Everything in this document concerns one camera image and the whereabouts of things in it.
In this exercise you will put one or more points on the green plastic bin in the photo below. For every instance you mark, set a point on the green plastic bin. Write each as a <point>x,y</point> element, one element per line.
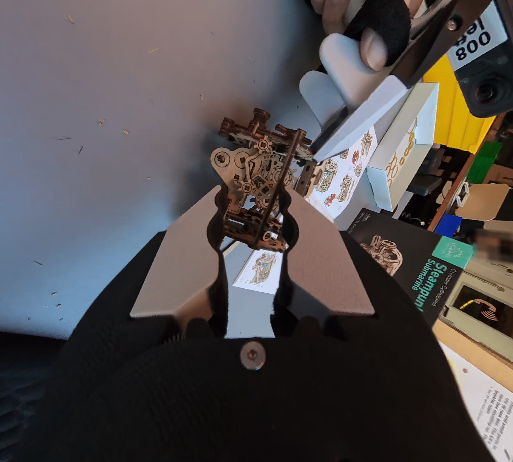
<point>485,161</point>

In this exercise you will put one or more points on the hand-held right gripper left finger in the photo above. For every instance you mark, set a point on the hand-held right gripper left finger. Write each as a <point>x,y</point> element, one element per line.
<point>180,269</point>

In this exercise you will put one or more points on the grey desk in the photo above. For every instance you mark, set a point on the grey desk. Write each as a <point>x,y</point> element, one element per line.
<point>120,109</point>

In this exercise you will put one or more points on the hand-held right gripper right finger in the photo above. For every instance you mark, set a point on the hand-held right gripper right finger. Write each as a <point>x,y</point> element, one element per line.
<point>328,269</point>

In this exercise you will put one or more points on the assembly instruction booklet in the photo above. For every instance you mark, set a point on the assembly instruction booklet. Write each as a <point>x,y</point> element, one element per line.
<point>352,189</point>

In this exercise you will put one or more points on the yellow plastic bin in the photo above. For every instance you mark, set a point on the yellow plastic bin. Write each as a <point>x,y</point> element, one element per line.
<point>449,117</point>

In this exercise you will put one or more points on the wooden display board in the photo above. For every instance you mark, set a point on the wooden display board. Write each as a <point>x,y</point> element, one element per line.
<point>461,344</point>

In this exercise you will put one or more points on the blue plastic bin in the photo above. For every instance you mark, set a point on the blue plastic bin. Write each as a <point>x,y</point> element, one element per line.
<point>449,225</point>

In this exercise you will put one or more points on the grey framed dark panel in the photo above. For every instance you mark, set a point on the grey framed dark panel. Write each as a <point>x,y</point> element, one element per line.
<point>477,301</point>

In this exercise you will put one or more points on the brown cardboard piece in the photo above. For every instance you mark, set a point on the brown cardboard piece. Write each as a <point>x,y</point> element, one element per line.
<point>487,199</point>

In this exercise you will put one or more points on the dark green box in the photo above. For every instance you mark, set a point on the dark green box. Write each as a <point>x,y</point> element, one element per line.
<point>425,185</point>

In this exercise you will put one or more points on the white cardboard box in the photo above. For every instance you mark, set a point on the white cardboard box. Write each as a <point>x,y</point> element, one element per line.
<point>380,189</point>

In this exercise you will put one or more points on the wooden mechanical model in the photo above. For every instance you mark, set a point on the wooden mechanical model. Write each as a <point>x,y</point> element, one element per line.
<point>230,167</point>

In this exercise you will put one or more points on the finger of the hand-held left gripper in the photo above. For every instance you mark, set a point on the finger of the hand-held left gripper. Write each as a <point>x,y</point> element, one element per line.
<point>364,117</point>

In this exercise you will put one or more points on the black model kit box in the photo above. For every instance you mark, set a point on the black model kit box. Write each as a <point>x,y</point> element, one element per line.
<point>416,245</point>

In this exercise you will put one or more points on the tablet screen on stand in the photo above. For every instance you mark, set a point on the tablet screen on stand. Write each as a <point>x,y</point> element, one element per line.
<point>481,402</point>

